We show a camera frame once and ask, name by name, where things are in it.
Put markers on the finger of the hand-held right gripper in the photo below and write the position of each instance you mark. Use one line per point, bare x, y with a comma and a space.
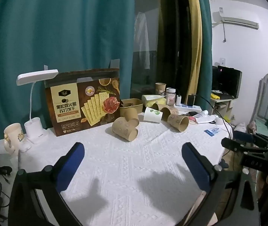
243, 136
242, 145

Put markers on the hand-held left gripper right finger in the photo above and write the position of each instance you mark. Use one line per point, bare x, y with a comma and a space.
195, 167

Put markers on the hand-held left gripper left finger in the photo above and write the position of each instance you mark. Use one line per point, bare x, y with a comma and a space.
70, 166

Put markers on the blue card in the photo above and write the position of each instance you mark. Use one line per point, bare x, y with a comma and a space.
212, 131

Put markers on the small wooden desk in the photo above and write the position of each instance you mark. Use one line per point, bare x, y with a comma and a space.
223, 104

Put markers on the white papers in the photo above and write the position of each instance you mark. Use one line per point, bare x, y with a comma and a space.
204, 119

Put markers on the white tube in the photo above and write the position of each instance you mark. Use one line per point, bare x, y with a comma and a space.
201, 114

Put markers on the kraft paper cup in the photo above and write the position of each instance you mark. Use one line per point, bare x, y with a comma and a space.
124, 129
129, 115
177, 122
169, 113
157, 107
160, 89

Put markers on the yellow cloth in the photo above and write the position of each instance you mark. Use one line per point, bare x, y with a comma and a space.
215, 96

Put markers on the white desk lamp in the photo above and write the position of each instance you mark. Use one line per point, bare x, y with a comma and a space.
33, 129

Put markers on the black monitor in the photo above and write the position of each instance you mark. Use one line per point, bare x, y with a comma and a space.
227, 81

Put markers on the white tablecloth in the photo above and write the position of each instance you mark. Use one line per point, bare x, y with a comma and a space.
129, 169

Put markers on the white power strip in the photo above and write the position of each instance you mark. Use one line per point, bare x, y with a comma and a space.
190, 108

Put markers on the black power adapter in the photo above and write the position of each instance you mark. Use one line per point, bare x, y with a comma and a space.
191, 100

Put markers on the brown cracker box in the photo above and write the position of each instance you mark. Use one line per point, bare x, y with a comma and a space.
86, 103

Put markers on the cream ceramic mug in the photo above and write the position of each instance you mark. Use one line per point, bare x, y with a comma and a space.
12, 136

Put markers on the white green-dotted paper cup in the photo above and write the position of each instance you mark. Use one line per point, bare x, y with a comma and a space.
152, 114

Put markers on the white charger plug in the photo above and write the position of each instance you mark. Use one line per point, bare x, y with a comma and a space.
179, 100

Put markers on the white-lidded jar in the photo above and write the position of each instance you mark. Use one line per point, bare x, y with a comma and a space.
170, 96

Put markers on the yellow tissue pack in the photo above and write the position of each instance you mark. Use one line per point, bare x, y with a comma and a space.
151, 99

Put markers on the kraft paper bowl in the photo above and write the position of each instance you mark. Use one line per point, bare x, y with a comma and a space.
134, 103

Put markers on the teal curtain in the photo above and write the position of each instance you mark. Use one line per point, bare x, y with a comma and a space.
205, 40
61, 40

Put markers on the yellow curtain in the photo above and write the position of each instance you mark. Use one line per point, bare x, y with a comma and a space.
196, 40

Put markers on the white air conditioner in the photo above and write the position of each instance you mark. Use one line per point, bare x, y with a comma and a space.
238, 21

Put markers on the dark glass window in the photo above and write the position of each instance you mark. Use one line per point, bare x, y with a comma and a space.
166, 40

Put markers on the white wall socket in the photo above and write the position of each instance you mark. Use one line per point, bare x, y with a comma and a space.
222, 60

